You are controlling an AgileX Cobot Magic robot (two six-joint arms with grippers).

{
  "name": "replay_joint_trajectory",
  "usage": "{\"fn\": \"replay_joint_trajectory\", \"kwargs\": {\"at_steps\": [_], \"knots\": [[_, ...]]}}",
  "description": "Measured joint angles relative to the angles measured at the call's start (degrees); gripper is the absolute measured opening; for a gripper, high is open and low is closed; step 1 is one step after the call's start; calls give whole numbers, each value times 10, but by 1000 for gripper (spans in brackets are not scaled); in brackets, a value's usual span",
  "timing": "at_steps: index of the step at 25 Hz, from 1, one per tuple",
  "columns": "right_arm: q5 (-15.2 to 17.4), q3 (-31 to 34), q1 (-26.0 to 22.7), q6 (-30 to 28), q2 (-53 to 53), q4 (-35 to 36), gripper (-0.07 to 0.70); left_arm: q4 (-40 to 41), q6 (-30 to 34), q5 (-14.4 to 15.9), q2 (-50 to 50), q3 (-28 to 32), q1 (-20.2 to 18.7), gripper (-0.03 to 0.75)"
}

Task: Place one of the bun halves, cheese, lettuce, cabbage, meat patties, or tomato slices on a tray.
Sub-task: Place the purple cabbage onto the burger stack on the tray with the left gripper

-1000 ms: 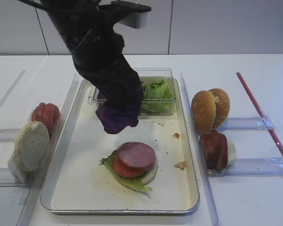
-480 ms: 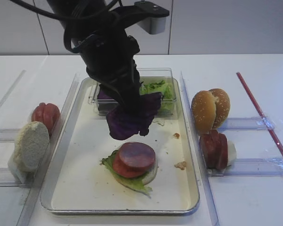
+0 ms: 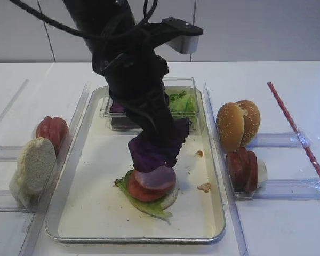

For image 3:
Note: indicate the bottom bun on tray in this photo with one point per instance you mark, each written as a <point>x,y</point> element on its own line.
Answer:
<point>157,205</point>

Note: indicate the front dark meat patty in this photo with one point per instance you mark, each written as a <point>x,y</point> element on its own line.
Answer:
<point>238,166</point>

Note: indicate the sesame bun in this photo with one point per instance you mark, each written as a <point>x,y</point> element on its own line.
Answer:
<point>251,117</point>
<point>230,124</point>

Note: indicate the white right patty pusher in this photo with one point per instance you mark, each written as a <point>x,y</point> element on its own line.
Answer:
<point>262,173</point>

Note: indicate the green lettuce leaf on stack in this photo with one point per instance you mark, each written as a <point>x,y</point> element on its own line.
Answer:
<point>122,185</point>

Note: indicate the dark meat patty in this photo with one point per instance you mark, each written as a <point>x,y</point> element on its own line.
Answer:
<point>238,166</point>
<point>252,181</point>

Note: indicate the front sesame bun top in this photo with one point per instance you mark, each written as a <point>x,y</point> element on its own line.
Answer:
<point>230,124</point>

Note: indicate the clear rail of tray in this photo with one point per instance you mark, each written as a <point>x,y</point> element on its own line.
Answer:
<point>232,207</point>
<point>40,210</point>

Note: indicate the tomato slice on stack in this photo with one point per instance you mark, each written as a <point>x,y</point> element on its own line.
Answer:
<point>141,193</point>

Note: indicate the left pale bun slice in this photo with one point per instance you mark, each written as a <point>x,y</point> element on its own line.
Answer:
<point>33,168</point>

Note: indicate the red plastic rail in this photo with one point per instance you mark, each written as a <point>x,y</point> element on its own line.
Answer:
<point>294,127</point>

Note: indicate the white metal tray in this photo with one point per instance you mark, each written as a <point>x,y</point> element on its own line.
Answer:
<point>86,207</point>

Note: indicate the clear rail left of tray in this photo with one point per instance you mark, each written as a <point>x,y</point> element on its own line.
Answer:
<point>40,210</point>

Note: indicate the clear far left rail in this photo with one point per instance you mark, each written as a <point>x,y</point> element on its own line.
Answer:
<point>13,99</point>

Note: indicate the rear sesame bun top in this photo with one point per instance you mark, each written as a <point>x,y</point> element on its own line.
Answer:
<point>251,117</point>

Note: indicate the left tomato slices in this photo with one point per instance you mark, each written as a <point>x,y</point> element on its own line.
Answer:
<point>53,129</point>

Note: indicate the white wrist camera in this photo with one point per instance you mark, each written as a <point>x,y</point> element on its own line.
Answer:
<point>186,36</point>

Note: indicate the purple cabbage leaf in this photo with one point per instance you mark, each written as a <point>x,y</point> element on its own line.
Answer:
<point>149,150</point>

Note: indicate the clear rail right of tray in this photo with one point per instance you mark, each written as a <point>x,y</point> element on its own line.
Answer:
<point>232,207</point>

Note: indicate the rear dark meat patty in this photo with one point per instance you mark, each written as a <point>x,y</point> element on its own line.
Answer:
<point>252,181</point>

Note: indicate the pink ham slice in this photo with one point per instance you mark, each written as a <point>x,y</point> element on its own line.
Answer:
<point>162,178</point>

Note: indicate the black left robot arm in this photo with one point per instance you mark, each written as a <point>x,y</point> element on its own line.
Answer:
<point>88,15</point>

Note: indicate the clear plastic container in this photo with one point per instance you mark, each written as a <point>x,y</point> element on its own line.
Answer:
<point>118,121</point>

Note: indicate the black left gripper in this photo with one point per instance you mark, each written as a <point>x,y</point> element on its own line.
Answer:
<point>124,55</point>

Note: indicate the green lettuce in container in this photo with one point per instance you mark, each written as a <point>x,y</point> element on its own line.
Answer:
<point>182,102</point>

